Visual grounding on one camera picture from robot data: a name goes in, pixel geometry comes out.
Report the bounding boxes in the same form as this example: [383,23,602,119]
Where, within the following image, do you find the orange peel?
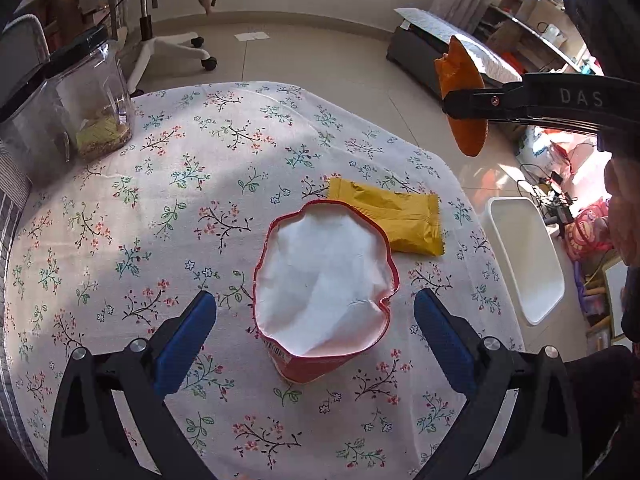
[434,36,488,157]

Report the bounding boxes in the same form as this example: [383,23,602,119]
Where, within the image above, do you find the red noodle cup package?
[253,200,400,384]

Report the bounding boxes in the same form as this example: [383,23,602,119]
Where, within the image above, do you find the white plastic trash bin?
[480,197,565,326]

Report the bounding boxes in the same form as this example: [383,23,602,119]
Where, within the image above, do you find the person's right hand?
[604,156,640,266]

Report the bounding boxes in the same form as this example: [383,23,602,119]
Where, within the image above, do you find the wooden desk with shelves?
[474,0,603,75]

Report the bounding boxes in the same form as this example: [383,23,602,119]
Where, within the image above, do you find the patterned white ottoman cover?
[395,8,521,84]

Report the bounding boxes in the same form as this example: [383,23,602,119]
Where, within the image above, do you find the wooden cabinet white drawers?
[584,258,634,353]

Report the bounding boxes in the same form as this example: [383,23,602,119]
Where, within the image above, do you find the white blue plastic bag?
[515,126,553,165]

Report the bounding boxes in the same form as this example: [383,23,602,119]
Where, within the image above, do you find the floral white tablecloth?
[1,82,523,479]

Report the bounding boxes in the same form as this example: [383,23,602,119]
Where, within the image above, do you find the dark grey storage ottoman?
[386,26,500,100]

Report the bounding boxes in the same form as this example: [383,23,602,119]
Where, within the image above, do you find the red printed snack barrel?
[564,198,613,261]

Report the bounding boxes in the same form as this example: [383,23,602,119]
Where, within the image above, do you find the yellow snack wrapper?
[328,178,445,257]

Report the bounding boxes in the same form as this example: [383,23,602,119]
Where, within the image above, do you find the clear jar black lid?
[1,25,134,188]

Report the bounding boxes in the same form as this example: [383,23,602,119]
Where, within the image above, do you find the white paper on floor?
[235,32,270,42]

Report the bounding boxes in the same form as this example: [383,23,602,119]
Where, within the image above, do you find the white office chair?
[78,0,224,96]

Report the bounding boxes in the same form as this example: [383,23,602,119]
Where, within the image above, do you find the tangled black floor cables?
[516,161,576,226]

